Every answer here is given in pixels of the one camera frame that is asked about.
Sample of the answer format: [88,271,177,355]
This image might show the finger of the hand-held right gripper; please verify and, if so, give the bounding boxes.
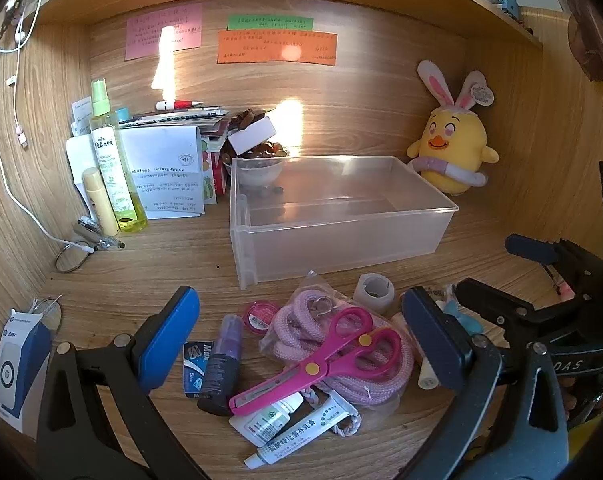
[455,277,538,341]
[505,233,565,267]

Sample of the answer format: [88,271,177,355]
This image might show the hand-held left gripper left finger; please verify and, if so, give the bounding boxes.
[36,286,217,480]

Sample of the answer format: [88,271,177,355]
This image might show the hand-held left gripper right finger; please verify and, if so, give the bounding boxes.
[396,286,569,480]

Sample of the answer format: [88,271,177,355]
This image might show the small teal toy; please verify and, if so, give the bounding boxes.
[440,300,485,335]

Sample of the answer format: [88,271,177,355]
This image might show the cream lip balm stick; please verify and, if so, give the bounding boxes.
[391,311,439,391]

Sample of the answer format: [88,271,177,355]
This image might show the blue correction tape card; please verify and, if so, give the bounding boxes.
[183,341,217,400]

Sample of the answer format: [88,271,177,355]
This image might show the purple and grey bottle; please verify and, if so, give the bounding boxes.
[198,314,244,416]

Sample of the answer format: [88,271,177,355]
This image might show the pink rope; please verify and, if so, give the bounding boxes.
[258,271,415,411]

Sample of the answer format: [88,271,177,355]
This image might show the pink scissors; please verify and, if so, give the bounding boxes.
[229,307,402,417]

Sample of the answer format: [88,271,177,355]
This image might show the small white dropper bottle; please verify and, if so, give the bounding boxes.
[230,392,305,448]

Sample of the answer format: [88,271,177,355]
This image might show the clear plastic storage box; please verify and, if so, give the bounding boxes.
[229,156,459,291]

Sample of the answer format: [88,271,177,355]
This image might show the white ointment tube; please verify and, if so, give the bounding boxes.
[245,391,359,470]

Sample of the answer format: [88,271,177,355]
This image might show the person's right hand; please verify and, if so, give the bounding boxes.
[561,375,603,426]

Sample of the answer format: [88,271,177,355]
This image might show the translucent tape roll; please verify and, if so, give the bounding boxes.
[354,272,396,307]

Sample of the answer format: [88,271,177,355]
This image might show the small pink round tin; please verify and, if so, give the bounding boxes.
[244,301,278,333]

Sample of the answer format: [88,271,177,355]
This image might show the metal clip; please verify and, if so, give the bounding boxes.
[74,217,126,252]

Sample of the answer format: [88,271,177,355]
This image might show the round glass lens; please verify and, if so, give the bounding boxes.
[29,296,62,333]

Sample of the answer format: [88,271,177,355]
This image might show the yellow chick plush toy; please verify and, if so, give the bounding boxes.
[406,60,499,197]

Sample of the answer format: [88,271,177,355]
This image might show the cream plastic tube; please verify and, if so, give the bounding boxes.
[82,167,120,237]

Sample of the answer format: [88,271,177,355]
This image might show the white printed paper sheet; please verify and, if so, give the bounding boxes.
[119,126,205,221]

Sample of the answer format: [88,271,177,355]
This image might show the fruit print carton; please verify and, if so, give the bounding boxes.
[199,135,230,206]

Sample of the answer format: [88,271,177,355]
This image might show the white and blue carton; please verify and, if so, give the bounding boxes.
[0,308,52,433]

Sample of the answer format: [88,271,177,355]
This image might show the yellow-green spray bottle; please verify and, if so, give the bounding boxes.
[90,79,148,233]

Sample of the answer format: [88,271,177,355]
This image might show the translucent white bowl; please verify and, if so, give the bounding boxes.
[223,152,285,192]

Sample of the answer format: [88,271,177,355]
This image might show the small white box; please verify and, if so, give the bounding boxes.
[226,114,277,157]

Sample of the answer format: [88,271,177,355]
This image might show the stack of booklets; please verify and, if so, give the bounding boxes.
[119,106,231,136]

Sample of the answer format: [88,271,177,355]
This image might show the brown beads pile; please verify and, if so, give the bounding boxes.
[229,108,287,160]

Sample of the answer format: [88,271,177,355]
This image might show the pink sticky note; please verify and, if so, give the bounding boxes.
[126,2,204,61]

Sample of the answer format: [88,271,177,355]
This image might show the green sticky note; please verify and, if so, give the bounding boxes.
[226,12,315,32]

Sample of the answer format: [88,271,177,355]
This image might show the white power cable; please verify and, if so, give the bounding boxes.
[0,105,97,255]

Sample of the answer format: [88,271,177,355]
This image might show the white cable with pink plug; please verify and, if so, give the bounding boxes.
[0,0,45,151]

